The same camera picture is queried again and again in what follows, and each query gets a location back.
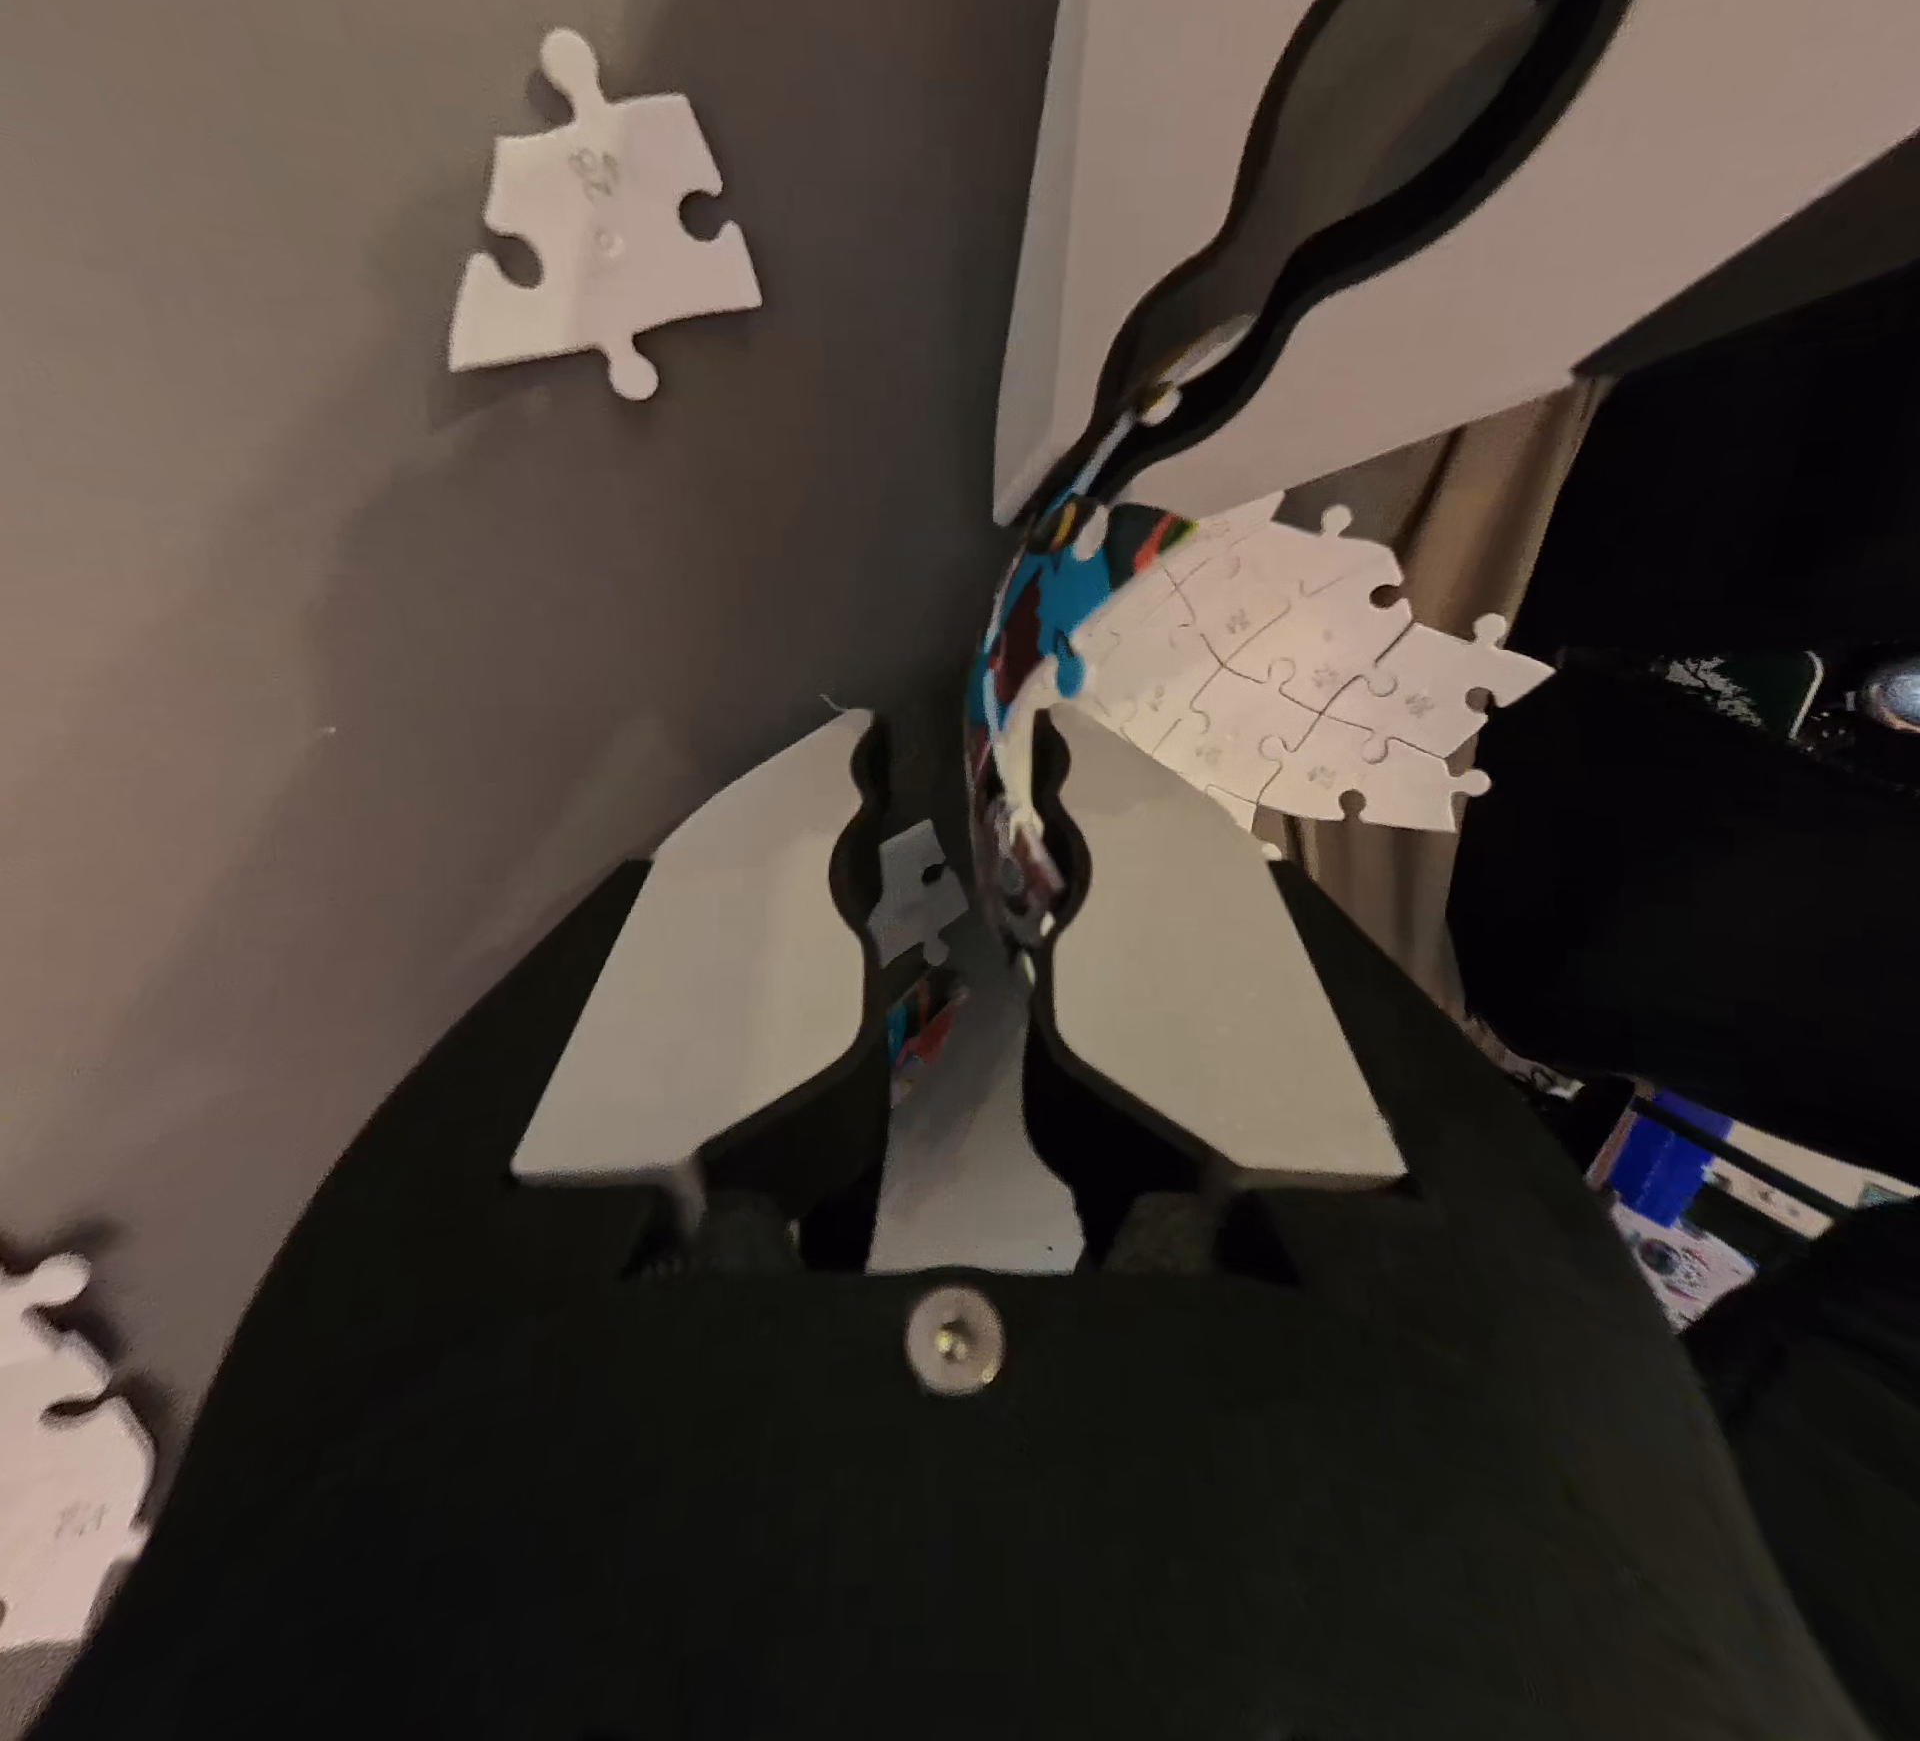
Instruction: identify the colourful puzzle piece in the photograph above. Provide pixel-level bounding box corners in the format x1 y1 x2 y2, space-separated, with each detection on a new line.
890 976 969 1072

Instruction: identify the partly built puzzle ball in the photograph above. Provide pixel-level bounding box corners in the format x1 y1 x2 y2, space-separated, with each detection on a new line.
959 340 1558 1010

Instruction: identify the blue box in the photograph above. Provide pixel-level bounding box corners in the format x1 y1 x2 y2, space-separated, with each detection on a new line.
1623 1095 1728 1222

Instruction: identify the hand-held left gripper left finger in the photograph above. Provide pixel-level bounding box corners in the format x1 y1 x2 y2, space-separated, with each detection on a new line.
510 706 903 1234

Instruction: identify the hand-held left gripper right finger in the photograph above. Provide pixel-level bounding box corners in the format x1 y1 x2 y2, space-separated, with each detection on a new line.
1020 709 1413 1239

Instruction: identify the white puzzle piece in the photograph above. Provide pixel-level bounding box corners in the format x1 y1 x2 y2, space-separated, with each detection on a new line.
448 28 765 399
0 1254 159 1644
872 822 969 970

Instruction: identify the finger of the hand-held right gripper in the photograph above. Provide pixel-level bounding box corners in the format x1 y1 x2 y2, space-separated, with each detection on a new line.
1109 0 1920 528
990 0 1593 528

